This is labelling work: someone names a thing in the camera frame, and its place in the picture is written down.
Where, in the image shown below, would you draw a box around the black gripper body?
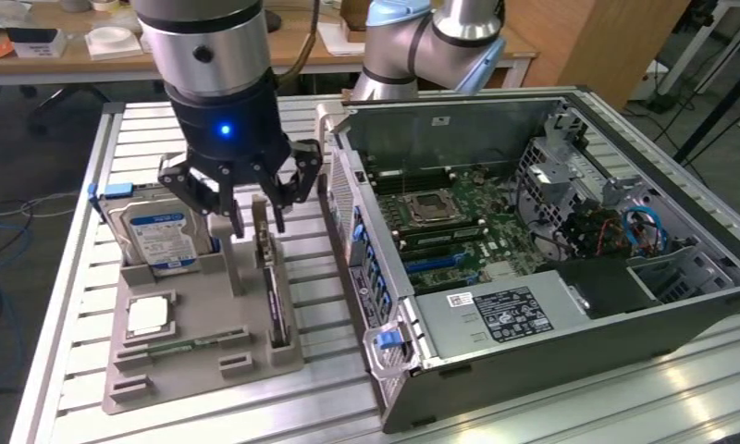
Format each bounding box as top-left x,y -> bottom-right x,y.
164,73 -> 297,173

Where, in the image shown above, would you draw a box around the black graphics card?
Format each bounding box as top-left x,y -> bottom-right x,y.
250,193 -> 294,349

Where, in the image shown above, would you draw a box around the hard disk in blue caddy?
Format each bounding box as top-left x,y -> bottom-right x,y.
89,181 -> 224,278

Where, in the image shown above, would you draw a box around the white paper sheet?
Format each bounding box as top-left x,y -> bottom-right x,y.
317,20 -> 369,57

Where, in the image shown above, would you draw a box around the grey parts rack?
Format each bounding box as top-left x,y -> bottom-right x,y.
101,193 -> 306,415

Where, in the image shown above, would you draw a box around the white box with round recess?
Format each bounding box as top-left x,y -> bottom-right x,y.
84,26 -> 145,62

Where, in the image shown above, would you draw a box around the installed RAM sticks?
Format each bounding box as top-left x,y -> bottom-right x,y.
393,223 -> 489,250

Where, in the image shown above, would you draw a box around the black office chair base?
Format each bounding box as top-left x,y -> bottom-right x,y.
21,82 -> 110,136

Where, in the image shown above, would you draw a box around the wooden desk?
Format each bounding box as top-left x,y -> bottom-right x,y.
0,0 -> 539,101

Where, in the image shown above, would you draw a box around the blue expansion slot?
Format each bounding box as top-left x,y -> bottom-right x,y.
402,256 -> 465,275

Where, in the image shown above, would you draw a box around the silver CPU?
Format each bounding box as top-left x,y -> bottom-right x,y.
126,298 -> 170,335

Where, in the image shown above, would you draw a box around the green RAM stick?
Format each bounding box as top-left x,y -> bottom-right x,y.
149,338 -> 224,358

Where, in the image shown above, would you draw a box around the black and white box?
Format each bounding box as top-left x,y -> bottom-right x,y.
5,27 -> 69,59

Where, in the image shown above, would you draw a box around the green motherboard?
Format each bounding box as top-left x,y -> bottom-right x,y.
369,164 -> 551,295

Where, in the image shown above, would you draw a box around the blue case latch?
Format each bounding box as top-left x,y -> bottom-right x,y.
373,328 -> 404,355

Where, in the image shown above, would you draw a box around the metal disk bay cage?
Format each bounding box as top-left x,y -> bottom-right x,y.
515,135 -> 613,224

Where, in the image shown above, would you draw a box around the grey power supply unit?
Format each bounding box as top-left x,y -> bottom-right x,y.
413,270 -> 593,363

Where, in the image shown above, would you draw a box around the open grey PC case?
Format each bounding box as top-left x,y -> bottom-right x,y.
316,84 -> 740,436

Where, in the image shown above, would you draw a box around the wooden cabinet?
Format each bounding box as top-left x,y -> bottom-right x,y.
505,0 -> 693,112

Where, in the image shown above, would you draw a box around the black slanted pole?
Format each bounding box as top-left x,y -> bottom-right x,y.
675,45 -> 740,164

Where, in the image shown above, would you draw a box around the white floor cable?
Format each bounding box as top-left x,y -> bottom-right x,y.
0,191 -> 78,218

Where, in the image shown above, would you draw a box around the blue floor cables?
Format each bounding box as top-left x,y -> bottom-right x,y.
0,203 -> 29,397

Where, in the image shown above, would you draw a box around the black power wire bundle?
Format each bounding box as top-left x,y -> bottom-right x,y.
559,207 -> 625,259

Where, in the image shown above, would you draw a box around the blue wire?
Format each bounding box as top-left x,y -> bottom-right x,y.
621,204 -> 672,256

